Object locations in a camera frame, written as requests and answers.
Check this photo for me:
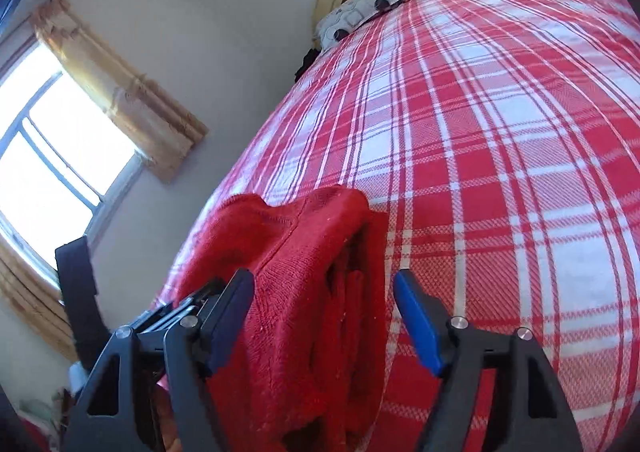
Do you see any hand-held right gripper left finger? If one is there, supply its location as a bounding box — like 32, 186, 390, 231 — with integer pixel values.
65, 268, 256, 452

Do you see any white patterned pillow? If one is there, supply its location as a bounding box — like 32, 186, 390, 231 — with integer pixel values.
317, 0, 421, 52

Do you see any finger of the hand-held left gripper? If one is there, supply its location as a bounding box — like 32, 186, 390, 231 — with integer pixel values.
132, 278, 237, 335

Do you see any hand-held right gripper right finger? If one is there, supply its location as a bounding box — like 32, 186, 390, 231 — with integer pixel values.
392, 269, 584, 452

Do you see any dark cloth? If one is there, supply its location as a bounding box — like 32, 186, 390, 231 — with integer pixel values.
294, 48, 321, 81

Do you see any red knitted sweater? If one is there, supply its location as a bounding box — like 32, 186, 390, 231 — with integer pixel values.
159, 186, 389, 452

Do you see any yellow curtain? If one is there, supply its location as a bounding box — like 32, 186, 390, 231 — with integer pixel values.
0, 232, 81, 363
30, 0, 210, 183

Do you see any side window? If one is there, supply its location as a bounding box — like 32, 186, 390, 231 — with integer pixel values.
0, 39, 146, 283

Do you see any red plaid bed sheet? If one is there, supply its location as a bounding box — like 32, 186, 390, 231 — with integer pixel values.
150, 0, 640, 452

